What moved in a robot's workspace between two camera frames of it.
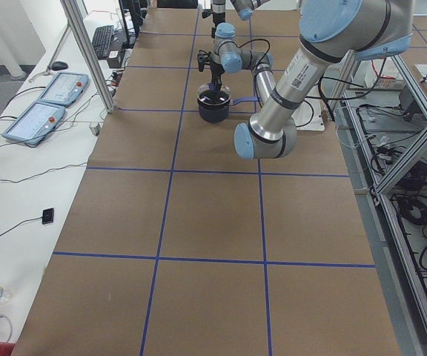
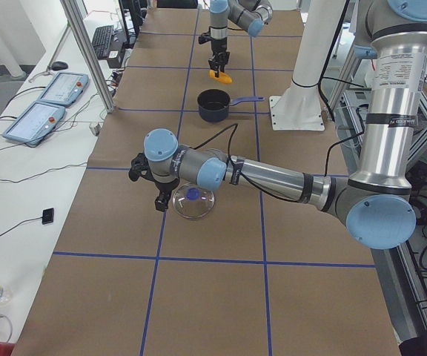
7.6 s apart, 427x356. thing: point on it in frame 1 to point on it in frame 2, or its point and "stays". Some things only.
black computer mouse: x=58 y=65 stays
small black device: x=47 y=216 stays
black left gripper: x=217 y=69 to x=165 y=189
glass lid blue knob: x=207 y=95 to x=190 y=201
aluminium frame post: x=73 y=12 stays
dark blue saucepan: x=214 y=104 stays
